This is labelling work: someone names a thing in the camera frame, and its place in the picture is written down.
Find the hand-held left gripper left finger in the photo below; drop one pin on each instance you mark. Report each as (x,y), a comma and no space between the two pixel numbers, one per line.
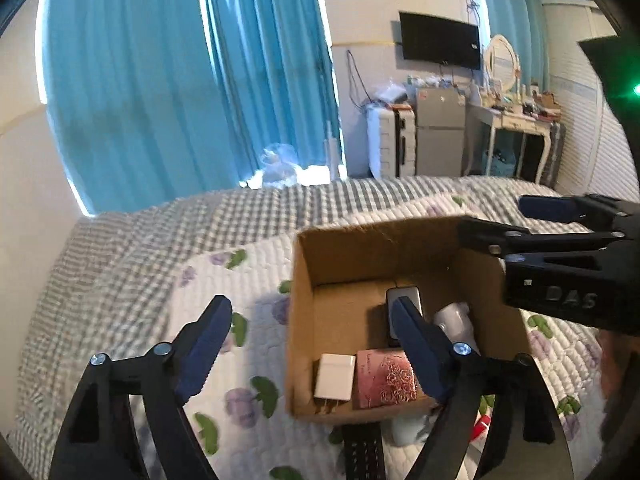
(206,347)

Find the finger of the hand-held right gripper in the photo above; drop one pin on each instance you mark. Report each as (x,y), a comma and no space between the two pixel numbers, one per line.
(492,237)
(547,208)

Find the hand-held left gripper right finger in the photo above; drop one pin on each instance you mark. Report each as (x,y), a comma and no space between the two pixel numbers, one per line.
(414,352)

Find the brown cardboard box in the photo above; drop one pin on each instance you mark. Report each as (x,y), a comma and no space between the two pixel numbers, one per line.
(340,320)

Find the person's right hand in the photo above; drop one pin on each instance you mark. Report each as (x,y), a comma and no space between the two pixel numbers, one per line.
(614,362)

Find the white floral quilt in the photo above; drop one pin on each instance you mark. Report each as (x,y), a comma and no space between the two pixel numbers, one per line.
(235,360)

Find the pink rose-print booklet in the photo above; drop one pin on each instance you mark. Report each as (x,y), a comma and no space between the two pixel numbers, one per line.
(382,380)

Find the white plastic device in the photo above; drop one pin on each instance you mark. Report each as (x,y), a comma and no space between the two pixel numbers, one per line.
(452,321)

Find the grey checked cloth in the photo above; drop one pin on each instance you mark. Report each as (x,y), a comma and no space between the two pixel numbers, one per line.
(555,152)

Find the black smartphone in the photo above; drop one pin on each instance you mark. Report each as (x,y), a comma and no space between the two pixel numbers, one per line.
(406,292)

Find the blue storage bin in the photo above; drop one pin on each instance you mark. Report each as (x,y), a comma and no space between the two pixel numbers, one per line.
(502,162)

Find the white charger plug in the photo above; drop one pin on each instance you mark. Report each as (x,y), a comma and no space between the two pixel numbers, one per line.
(332,377)

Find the white louvered wardrobe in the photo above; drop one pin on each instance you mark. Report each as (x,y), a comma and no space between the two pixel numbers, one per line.
(580,125)

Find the white vanity table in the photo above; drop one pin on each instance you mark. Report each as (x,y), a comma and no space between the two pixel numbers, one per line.
(520,122)

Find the small red item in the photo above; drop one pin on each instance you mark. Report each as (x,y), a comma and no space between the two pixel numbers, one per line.
(482,427)

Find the black ribbed remote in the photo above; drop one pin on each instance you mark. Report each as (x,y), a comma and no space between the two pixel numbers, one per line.
(362,452)

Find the grey mini fridge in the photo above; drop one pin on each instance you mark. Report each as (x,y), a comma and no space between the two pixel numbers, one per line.
(440,132)

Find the white suitcase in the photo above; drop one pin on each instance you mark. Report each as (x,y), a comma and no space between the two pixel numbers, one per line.
(392,142)

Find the oval white-framed mirror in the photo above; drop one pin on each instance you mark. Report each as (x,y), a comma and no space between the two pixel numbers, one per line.
(501,60)

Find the white crumpled bag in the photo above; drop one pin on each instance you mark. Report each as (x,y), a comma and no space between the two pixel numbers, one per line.
(389,92)

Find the clear plastic bag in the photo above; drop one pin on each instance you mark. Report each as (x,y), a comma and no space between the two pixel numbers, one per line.
(277,165)

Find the teal curtain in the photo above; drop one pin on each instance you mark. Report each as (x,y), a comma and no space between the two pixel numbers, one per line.
(270,60)
(505,10)
(130,85)

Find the black wall television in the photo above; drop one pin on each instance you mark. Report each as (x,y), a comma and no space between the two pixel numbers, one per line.
(440,40)

